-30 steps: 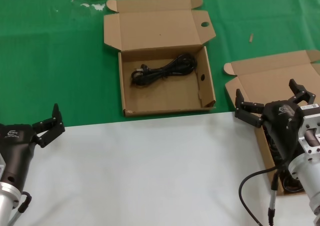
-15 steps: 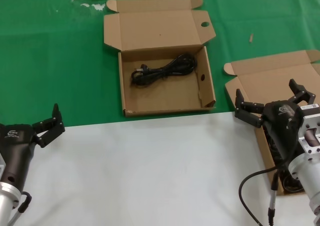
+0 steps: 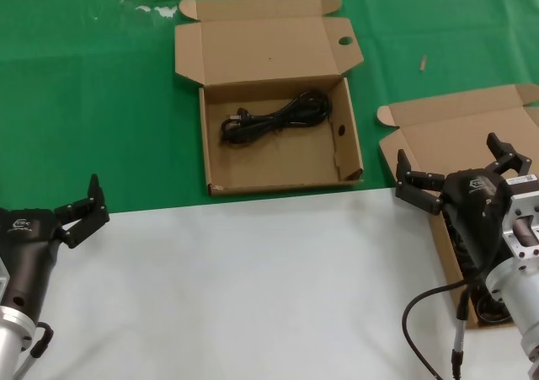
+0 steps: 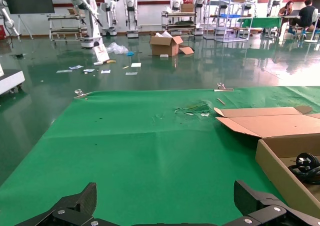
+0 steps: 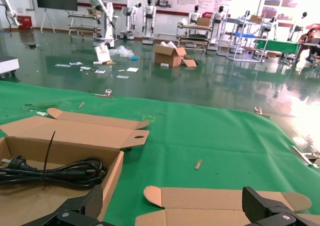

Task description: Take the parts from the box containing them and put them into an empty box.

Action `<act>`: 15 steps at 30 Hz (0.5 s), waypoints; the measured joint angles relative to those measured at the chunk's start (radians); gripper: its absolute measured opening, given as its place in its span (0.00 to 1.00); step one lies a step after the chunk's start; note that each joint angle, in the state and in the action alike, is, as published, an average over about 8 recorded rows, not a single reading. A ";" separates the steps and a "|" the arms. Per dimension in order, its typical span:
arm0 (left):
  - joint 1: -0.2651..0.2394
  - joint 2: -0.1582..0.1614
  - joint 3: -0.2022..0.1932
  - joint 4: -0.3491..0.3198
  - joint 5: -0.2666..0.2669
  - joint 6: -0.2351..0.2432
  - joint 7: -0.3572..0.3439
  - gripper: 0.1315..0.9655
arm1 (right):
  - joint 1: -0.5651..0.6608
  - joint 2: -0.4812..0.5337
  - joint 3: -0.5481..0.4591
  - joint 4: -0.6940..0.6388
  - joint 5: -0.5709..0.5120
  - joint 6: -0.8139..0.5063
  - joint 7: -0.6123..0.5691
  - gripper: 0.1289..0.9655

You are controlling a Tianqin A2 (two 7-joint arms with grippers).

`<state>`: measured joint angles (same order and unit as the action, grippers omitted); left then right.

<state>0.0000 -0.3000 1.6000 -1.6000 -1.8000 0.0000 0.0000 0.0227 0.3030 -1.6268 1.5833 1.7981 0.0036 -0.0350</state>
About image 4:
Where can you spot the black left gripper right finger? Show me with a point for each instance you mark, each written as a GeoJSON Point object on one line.
{"type": "Point", "coordinates": [260, 206]}

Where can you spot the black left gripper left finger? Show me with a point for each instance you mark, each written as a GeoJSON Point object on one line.
{"type": "Point", "coordinates": [77, 206]}

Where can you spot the white industrial robot arm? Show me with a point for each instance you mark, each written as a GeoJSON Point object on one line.
{"type": "Point", "coordinates": [8, 21]}

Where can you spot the open brown cardboard box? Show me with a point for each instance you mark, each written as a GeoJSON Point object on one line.
{"type": "Point", "coordinates": [275, 125]}

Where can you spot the small white box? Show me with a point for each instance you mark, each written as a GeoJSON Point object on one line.
{"type": "Point", "coordinates": [164, 56]}

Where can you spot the large open cardboard box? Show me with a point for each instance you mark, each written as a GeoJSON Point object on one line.
{"type": "Point", "coordinates": [162, 48]}

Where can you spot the green table cloth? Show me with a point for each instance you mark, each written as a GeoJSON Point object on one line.
{"type": "Point", "coordinates": [125, 148]}

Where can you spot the small wooden stick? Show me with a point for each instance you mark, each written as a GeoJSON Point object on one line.
{"type": "Point", "coordinates": [221, 101]}

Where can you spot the metal cloth clip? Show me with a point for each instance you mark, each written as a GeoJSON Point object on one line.
{"type": "Point", "coordinates": [80, 93]}
{"type": "Point", "coordinates": [221, 87]}

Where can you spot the white paper sheet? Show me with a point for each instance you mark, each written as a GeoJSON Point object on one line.
{"type": "Point", "coordinates": [64, 71]}
{"type": "Point", "coordinates": [136, 64]}
{"type": "Point", "coordinates": [105, 71]}
{"type": "Point", "coordinates": [131, 73]}
{"type": "Point", "coordinates": [89, 70]}
{"type": "Point", "coordinates": [76, 67]}

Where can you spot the white machine base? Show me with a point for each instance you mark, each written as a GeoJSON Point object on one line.
{"type": "Point", "coordinates": [10, 80]}

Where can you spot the yellow flat item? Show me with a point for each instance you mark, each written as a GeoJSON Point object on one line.
{"type": "Point", "coordinates": [111, 61]}

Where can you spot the white board with red print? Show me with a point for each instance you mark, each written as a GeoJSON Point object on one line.
{"type": "Point", "coordinates": [101, 54]}

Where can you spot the blue crumpled item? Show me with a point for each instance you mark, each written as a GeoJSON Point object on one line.
{"type": "Point", "coordinates": [130, 53]}

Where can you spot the black floor debris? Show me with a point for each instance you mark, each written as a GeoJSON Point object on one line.
{"type": "Point", "coordinates": [18, 55]}

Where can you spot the clear plastic bag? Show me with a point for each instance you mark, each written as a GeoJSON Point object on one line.
{"type": "Point", "coordinates": [116, 48]}

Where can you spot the white shelf rack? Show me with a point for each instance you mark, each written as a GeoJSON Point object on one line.
{"type": "Point", "coordinates": [226, 38]}

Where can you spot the loose cardboard flap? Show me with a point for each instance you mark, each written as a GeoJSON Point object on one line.
{"type": "Point", "coordinates": [187, 50]}

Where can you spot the white floor stand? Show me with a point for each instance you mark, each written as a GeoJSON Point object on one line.
{"type": "Point", "coordinates": [311, 41]}

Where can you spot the metal trolley rack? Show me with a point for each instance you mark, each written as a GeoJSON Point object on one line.
{"type": "Point", "coordinates": [65, 30]}
{"type": "Point", "coordinates": [175, 13]}

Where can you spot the leaning white humanoid robot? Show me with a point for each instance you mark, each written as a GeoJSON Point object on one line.
{"type": "Point", "coordinates": [90, 23]}

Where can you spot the green covered table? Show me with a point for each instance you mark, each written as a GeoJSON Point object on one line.
{"type": "Point", "coordinates": [261, 22]}

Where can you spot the blue plastic tray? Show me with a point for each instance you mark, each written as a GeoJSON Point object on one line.
{"type": "Point", "coordinates": [228, 16]}

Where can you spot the person in dark top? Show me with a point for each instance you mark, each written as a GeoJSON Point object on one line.
{"type": "Point", "coordinates": [307, 14]}

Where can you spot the person in orange top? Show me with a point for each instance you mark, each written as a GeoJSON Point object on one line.
{"type": "Point", "coordinates": [287, 9]}

